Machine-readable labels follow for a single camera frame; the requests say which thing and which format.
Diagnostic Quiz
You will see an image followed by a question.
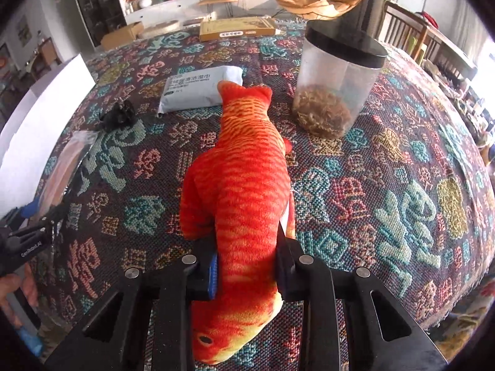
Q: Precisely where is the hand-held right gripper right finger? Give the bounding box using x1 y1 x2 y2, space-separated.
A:
274 226 449 371

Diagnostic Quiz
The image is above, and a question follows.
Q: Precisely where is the wooden chair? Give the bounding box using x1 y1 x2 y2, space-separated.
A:
383 0 430 62

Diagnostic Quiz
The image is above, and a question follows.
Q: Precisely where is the clear plastic packet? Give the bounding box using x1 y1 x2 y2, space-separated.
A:
37 129 99 217

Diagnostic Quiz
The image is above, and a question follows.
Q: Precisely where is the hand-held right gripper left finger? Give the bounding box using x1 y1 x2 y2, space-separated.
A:
44 237 219 371

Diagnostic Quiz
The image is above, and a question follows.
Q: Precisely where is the orange striped fish plush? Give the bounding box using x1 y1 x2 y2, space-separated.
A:
179 80 296 365

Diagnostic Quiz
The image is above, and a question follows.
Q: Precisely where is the small black hair accessory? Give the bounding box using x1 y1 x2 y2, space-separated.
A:
98 100 136 130

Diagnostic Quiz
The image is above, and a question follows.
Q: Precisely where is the grey wet wipes packet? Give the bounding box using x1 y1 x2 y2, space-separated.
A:
158 66 244 116

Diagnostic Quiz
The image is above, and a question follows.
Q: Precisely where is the clear plastic jar black lid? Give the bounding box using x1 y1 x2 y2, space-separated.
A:
292 19 388 139

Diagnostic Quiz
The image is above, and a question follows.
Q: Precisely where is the cardboard box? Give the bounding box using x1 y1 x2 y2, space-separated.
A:
101 21 144 51

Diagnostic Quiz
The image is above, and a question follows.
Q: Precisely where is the dark glass display cabinet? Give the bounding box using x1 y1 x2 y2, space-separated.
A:
70 0 128 47

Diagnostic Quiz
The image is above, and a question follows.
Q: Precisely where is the yellow beanbag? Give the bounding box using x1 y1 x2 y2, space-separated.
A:
276 0 366 20

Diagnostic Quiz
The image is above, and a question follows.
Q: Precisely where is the person's left hand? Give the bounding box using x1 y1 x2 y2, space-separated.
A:
0 266 40 318

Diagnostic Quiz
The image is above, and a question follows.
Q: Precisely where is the wooden stool with metal legs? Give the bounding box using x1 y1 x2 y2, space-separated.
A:
198 0 238 18

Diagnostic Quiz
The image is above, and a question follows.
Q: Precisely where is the flat yellow box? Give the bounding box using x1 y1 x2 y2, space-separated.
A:
199 15 282 42

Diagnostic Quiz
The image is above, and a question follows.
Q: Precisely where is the white board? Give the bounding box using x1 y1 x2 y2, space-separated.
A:
0 54 97 217

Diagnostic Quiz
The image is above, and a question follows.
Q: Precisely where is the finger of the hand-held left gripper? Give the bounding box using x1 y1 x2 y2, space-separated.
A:
19 197 45 219
10 203 72 240

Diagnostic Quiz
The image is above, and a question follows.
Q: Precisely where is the white television cabinet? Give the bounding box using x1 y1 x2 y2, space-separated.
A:
126 0 287 26

